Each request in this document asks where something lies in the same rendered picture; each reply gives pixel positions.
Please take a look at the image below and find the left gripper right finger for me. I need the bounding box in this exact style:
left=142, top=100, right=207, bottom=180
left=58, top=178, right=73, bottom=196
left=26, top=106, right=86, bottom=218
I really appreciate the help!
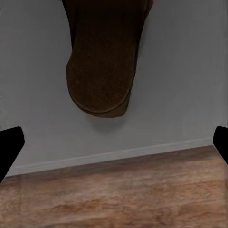
left=212, top=126, right=228, bottom=164

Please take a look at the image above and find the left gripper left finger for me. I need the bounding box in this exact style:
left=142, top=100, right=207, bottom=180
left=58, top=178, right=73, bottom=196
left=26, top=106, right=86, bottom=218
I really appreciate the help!
left=0, top=126, right=25, bottom=184

